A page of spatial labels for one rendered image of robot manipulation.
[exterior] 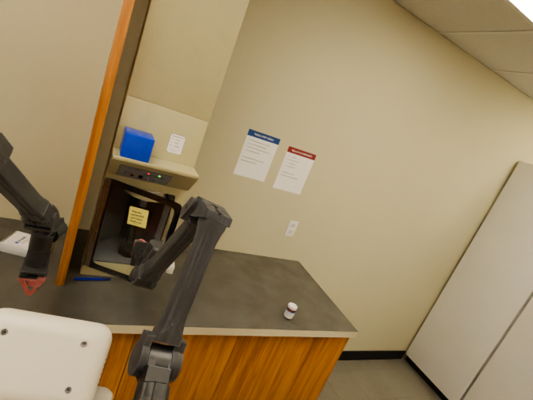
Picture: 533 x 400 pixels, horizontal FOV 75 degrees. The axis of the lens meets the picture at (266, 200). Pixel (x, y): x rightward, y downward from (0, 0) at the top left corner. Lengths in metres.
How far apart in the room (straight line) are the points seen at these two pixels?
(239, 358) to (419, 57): 2.05
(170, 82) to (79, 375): 1.02
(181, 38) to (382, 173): 1.70
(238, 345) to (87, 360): 1.07
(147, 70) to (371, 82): 1.41
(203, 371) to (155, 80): 1.25
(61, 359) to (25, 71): 1.36
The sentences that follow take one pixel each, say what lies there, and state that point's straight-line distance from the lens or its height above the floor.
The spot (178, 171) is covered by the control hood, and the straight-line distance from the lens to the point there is 1.36.
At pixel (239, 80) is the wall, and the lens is 1.92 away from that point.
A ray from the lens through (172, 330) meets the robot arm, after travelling 0.88.
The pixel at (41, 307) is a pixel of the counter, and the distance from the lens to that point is 1.49.
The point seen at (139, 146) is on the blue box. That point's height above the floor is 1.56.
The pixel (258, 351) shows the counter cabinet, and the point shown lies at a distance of 1.80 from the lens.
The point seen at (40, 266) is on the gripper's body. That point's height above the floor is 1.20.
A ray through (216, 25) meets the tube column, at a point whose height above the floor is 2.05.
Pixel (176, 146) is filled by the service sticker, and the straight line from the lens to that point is 1.45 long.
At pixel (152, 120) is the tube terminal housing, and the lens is 1.42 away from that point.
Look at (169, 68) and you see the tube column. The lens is 1.40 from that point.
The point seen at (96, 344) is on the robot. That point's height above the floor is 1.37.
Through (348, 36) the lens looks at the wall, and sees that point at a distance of 2.20.
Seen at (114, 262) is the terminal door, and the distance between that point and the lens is 1.57.
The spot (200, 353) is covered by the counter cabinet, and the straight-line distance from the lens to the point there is 1.68.
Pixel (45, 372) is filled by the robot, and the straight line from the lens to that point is 0.74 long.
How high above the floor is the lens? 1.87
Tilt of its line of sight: 15 degrees down
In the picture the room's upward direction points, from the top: 22 degrees clockwise
